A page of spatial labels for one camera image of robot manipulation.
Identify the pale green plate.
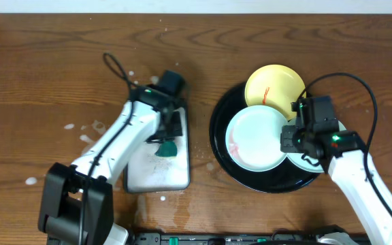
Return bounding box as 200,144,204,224
286,118,347,174

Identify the green yellow sponge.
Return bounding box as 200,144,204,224
154,141,178,158

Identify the light blue plate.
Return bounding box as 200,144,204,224
225,105,287,172

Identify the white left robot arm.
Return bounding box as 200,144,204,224
38,87,186,244

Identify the round black tray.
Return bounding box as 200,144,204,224
209,82,319,193

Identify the rectangular soapy water tray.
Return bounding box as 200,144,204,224
124,106,190,193

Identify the yellow plate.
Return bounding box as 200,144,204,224
244,65,305,120

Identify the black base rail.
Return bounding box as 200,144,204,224
127,233,319,245

